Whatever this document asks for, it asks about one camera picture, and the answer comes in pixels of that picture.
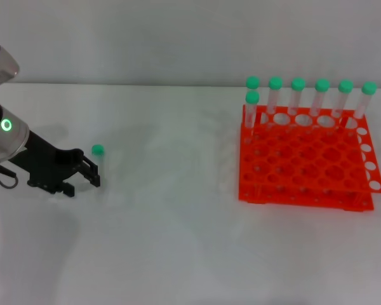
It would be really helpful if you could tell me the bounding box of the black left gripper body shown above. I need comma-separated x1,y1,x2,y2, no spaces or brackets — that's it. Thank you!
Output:
9,130,85,194

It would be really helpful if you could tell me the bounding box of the clear test tube green cap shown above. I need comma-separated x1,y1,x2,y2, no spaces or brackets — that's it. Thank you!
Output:
244,90,260,144
265,76,283,128
245,76,261,93
287,78,306,128
91,144,110,188
354,81,378,119
309,78,330,130
331,79,354,131

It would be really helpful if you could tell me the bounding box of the black cable with silver plug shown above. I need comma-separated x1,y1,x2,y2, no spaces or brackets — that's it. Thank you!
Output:
0,158,19,189

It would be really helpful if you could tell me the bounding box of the orange plastic test tube rack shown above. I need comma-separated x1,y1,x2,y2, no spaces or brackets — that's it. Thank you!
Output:
237,104,381,212

